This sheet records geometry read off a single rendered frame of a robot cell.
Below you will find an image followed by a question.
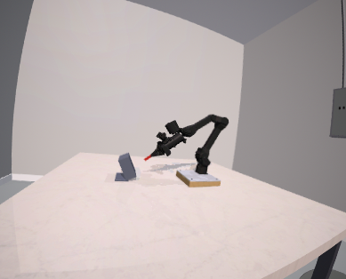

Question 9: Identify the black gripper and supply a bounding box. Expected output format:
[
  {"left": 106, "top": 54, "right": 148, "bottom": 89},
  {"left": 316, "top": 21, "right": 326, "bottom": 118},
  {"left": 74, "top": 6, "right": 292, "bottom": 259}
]
[{"left": 150, "top": 137, "right": 176, "bottom": 157}]

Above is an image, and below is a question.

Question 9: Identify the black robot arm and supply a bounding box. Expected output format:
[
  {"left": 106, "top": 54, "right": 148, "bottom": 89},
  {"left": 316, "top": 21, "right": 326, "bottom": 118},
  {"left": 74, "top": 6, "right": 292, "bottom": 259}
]
[{"left": 156, "top": 115, "right": 229, "bottom": 174}]

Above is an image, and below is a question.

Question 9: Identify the dark grey sloped panel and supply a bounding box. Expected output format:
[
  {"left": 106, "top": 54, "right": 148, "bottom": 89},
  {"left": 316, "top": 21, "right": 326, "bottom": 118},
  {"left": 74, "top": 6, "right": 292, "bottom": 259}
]
[{"left": 115, "top": 153, "right": 136, "bottom": 181}]

